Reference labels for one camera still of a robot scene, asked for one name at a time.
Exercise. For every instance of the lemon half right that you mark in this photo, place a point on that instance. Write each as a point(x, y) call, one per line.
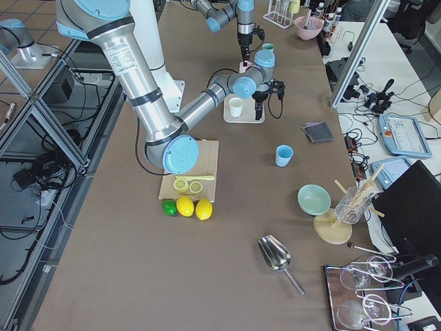
point(195, 187)

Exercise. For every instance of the wine glass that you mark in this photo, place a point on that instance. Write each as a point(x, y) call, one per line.
point(359, 275)
point(369, 313)

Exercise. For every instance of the aluminium frame post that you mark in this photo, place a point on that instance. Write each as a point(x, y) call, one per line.
point(373, 18)

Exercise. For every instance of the green lime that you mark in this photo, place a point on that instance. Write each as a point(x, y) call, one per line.
point(169, 207)

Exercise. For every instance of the light blue plastic cup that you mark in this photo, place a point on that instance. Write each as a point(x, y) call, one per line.
point(284, 153)

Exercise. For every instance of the lemon half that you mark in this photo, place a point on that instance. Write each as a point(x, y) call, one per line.
point(180, 185)
point(195, 187)

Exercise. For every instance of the wooden mug tree stand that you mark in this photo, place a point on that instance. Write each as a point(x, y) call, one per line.
point(330, 229)

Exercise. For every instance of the pink bowl with ice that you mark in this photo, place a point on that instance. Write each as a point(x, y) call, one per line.
point(314, 27)

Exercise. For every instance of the lemon half left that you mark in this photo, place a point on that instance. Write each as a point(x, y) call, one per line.
point(180, 185)

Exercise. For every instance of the wine glass lower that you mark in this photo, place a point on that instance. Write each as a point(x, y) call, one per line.
point(369, 313)

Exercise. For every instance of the black monitor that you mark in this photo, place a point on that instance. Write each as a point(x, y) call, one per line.
point(411, 207)

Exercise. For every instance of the white wire drying rack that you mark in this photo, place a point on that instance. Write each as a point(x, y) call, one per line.
point(278, 13)

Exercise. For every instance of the mint green plastic cup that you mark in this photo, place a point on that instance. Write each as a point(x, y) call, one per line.
point(268, 46)

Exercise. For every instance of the wine glass upper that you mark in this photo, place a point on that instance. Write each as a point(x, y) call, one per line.
point(359, 275)

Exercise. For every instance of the wooden cutting board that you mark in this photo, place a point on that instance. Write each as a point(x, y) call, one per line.
point(206, 165)

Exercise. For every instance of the teach pendant tablet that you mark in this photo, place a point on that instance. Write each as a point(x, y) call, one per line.
point(403, 136)

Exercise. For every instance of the pink plastic cup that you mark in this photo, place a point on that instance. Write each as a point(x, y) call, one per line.
point(243, 67)

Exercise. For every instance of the metal muddler tool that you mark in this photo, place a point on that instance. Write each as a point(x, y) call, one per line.
point(306, 20)

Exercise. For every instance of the clear glass tumbler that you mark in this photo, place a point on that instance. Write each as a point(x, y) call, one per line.
point(351, 207)

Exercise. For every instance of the yellow cup on rack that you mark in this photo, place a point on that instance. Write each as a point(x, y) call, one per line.
point(294, 6)

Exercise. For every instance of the cream white plastic cup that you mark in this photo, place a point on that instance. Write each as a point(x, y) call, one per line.
point(235, 107)

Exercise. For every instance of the yellow lemon right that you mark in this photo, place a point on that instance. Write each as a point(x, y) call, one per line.
point(204, 209)

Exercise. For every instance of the yellow plastic knife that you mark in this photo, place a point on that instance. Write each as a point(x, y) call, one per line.
point(192, 178)

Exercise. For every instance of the mint green bowl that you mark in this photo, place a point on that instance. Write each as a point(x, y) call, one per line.
point(313, 199)

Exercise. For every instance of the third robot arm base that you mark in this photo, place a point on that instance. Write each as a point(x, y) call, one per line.
point(16, 38)

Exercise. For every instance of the yellow lemon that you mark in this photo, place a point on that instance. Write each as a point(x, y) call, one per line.
point(204, 209)
point(185, 206)

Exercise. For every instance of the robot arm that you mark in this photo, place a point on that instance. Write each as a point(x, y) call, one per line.
point(127, 33)
point(243, 12)

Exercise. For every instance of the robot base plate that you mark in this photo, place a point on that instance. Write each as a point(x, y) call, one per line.
point(173, 95)

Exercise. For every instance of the grey folded cloth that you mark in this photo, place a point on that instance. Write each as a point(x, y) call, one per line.
point(317, 132)

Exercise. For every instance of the yellow lemon left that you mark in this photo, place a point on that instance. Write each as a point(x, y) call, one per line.
point(185, 206)

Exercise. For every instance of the black framed glass tray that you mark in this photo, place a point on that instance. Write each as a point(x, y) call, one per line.
point(338, 294)

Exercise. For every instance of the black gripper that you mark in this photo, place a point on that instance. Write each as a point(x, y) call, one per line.
point(260, 95)
point(244, 39)

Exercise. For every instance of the metal scoop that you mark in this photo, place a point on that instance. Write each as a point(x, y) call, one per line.
point(278, 258)

